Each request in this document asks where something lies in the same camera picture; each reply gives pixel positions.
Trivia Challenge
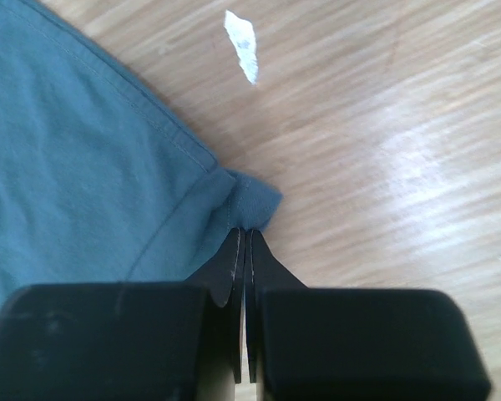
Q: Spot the teal blue t-shirt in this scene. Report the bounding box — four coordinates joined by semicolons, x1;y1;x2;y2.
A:
0;1;281;308

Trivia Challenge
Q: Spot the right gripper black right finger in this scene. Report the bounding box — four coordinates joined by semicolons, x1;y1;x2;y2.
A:
245;231;492;400

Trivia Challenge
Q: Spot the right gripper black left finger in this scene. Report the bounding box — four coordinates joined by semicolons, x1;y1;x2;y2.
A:
0;229;245;400

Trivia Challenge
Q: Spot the white paper scrap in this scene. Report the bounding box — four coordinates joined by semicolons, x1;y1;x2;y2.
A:
224;10;259;85

